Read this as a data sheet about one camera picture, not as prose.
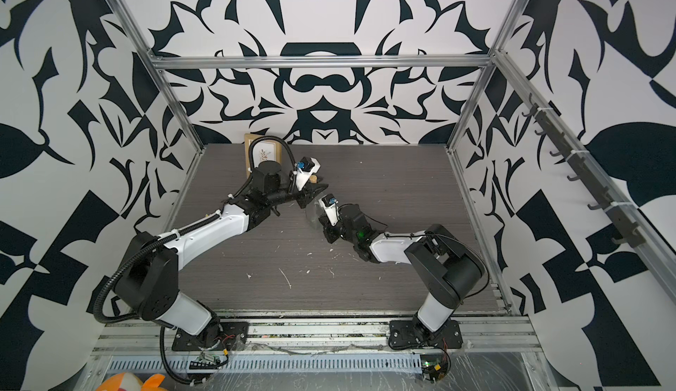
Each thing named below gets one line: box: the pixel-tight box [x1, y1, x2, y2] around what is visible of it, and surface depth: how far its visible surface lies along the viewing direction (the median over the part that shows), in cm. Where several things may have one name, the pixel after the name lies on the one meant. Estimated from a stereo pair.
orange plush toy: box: [95, 371, 168, 391], surface depth 65 cm
